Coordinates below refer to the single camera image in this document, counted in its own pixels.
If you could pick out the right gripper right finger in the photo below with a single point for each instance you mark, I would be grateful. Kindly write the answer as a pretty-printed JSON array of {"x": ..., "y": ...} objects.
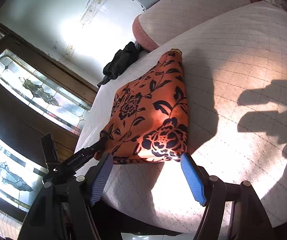
[{"x": 248, "y": 219}]

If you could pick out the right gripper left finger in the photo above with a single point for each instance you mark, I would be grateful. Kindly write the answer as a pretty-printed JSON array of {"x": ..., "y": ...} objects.
[{"x": 63, "y": 211}]

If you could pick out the orange black floral garment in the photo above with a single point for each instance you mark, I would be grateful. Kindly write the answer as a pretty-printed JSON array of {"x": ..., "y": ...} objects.
[{"x": 149, "y": 117}]

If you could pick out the stained glass wooden door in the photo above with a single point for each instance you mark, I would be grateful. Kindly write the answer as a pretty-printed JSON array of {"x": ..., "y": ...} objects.
[{"x": 38, "y": 95}]

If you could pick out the black garment on bed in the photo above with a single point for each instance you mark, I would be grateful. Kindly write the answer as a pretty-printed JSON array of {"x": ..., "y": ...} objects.
[{"x": 120, "y": 62}]

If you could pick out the pink quilted mattress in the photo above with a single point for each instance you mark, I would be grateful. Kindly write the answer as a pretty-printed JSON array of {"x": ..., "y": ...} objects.
[{"x": 235, "y": 70}]

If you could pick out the pink padded headboard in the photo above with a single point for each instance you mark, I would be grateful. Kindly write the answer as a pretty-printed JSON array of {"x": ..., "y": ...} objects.
[{"x": 167, "y": 19}]

